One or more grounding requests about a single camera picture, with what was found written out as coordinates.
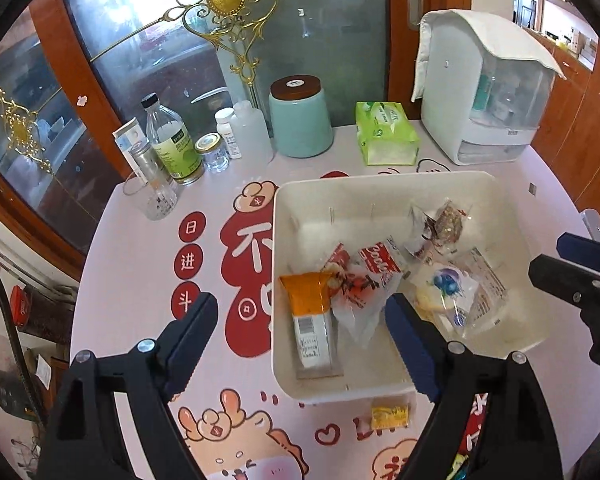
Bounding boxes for small yellow snack packet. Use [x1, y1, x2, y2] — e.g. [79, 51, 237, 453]
[370, 400, 411, 429]

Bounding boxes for orange white snack packet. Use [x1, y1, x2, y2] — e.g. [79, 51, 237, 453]
[279, 271, 345, 380]

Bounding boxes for red white striped packet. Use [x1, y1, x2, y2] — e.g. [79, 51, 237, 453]
[358, 237, 412, 281]

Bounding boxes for wooden cabinets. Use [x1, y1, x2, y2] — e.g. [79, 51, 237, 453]
[530, 40, 600, 216]

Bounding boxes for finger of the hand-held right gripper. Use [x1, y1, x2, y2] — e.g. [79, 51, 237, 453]
[556, 231, 600, 276]
[528, 254, 600, 311]

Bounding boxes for clear packet with black print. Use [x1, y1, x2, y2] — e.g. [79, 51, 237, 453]
[460, 247, 511, 331]

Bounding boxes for grey stool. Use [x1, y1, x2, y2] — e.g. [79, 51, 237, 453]
[581, 208, 600, 243]

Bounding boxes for white countertop cup cabinet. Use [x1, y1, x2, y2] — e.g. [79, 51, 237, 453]
[420, 25, 556, 166]

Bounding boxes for clear drinking glass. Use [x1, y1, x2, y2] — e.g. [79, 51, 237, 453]
[123, 165, 179, 221]

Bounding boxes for translucent plastic bottle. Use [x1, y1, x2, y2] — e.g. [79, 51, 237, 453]
[231, 101, 272, 163]

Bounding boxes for red white snack packet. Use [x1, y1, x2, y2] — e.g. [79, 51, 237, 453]
[325, 245, 401, 351]

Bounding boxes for white plastic bin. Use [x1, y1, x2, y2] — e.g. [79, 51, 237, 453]
[271, 170, 553, 403]

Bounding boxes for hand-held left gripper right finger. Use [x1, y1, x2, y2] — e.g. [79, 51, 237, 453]
[384, 292, 565, 480]

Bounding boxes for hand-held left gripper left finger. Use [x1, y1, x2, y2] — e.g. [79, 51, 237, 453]
[36, 291, 220, 480]

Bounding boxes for blue white round cake packet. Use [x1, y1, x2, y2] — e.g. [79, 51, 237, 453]
[412, 262, 481, 331]

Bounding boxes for glass bottle with green label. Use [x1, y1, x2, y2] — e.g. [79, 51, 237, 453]
[140, 92, 205, 186]

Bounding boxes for red round tin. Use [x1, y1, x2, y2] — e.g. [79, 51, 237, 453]
[10, 285, 31, 328]

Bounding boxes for wooden display shelf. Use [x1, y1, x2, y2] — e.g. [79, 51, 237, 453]
[522, 0, 600, 68]

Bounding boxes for small metal tin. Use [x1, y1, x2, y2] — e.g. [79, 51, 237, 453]
[130, 141, 173, 191]

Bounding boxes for nut cake packet red edge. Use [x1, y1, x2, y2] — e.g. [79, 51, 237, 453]
[410, 199, 473, 261]

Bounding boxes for white pill bottle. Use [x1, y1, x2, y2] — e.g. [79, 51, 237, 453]
[215, 107, 243, 160]

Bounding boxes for wooden framed glass door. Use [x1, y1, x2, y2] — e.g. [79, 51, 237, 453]
[0, 5, 106, 256]
[30, 0, 476, 201]

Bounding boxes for green tissue pack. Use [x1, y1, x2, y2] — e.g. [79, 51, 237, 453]
[355, 101, 422, 167]

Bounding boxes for small glass jar gold lid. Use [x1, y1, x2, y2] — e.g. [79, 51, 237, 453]
[194, 132, 230, 173]

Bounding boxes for white cloth cover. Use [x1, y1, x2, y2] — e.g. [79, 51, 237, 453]
[411, 9, 567, 103]

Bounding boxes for teal ceramic canister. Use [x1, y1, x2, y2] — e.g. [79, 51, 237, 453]
[268, 75, 335, 158]

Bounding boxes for white blue carton box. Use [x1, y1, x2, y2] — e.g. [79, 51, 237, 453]
[112, 117, 148, 183]

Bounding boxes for dark storage container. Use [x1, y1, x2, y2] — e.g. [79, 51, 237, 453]
[12, 285, 76, 346]

